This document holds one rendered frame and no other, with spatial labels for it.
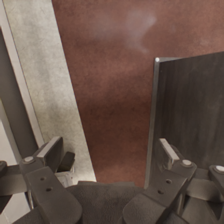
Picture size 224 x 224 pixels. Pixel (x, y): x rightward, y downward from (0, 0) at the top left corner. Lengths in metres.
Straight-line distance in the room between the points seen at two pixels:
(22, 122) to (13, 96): 0.12
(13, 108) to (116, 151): 0.71
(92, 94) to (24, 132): 0.47
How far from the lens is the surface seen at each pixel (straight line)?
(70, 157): 1.10
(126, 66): 1.02
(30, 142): 0.81
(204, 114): 0.54
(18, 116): 0.79
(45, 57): 1.11
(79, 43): 1.05
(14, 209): 0.34
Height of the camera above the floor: 1.02
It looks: 75 degrees down
